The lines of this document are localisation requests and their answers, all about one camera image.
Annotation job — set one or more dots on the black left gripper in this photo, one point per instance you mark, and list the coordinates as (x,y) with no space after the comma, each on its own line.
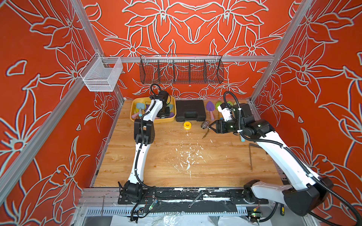
(167,114)

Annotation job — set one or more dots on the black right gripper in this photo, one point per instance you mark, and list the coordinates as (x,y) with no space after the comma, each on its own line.
(221,124)

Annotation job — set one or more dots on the purple shovel pink handle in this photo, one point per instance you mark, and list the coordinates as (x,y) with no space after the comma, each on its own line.
(210,108)

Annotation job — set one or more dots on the blue shovel blue handle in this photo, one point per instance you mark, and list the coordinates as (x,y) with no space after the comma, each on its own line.
(242,139)

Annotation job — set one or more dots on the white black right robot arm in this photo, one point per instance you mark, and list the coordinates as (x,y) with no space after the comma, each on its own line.
(315,185)

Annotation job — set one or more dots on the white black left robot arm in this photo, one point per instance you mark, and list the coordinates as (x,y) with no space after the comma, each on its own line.
(144,135)

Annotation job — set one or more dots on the yellow storage box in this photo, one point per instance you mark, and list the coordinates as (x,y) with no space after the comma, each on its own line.
(140,106)

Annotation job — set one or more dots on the black plastic tool case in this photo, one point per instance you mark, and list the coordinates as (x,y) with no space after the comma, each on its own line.
(190,110)

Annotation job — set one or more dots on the yellow tape roll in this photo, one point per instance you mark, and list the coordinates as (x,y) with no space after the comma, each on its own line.
(187,125)

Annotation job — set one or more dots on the hex key on table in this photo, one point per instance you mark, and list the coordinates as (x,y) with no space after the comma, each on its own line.
(250,146)

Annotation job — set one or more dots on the yellow black screwdriver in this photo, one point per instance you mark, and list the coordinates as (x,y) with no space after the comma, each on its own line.
(282,211)

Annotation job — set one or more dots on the black wire wall basket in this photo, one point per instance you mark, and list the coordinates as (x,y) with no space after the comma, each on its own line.
(181,69)

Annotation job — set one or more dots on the clear mesh wall basket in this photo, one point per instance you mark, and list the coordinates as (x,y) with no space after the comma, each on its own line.
(101,74)

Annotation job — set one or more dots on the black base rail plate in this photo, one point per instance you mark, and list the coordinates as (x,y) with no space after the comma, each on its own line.
(187,194)

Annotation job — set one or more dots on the wrench on base rail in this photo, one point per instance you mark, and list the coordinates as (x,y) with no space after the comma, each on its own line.
(197,197)

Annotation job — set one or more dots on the grey cable duct strip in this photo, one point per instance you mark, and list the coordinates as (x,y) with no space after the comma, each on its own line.
(126,212)

